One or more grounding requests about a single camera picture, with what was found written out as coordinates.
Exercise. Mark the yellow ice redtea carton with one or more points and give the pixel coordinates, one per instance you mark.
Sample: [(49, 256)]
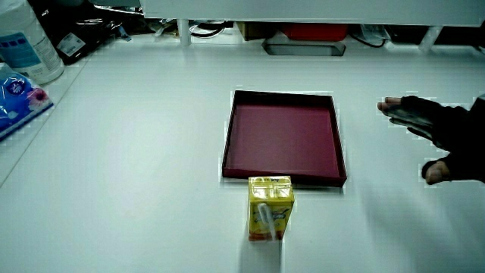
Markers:
[(270, 206)]

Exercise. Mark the person's right hand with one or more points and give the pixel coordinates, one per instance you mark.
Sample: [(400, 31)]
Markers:
[(454, 129)]

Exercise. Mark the blue tissue packet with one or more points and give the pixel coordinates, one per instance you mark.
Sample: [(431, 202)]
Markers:
[(17, 100)]

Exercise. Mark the grey monitor stand base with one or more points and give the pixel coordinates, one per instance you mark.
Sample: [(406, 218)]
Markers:
[(303, 49)]

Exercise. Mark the white wipes canister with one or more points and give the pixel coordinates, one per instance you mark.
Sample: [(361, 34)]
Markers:
[(28, 49)]

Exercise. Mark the brown cardboard box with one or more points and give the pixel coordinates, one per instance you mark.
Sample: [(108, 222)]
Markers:
[(257, 31)]

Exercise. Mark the red box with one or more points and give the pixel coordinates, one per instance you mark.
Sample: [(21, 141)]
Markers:
[(314, 32)]

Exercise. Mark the dark red tray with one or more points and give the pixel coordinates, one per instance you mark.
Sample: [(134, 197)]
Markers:
[(284, 138)]

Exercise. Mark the white desk shelf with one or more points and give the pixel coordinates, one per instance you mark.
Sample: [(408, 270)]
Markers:
[(303, 9)]

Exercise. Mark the black plastic bag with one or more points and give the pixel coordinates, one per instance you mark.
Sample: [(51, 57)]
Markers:
[(72, 26)]

